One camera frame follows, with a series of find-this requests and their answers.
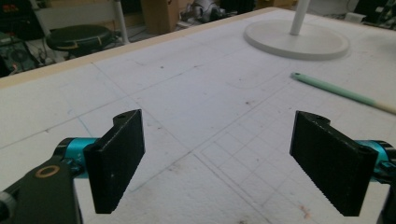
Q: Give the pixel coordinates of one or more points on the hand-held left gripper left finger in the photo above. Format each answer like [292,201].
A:
[115,161]

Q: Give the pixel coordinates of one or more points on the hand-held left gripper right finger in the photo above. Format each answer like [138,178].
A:
[333,165]

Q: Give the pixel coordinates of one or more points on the white round stand base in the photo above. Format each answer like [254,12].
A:
[295,42]

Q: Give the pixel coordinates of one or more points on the black round stool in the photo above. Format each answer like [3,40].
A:
[79,38]

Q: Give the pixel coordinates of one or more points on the white stand pole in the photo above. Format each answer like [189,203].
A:
[299,17]

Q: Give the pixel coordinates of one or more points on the brown cardboard box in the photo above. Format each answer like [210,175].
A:
[162,15]

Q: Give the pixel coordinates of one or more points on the grey machine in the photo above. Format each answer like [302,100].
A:
[204,11]

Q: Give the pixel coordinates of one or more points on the white chair frame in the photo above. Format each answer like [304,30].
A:
[81,15]

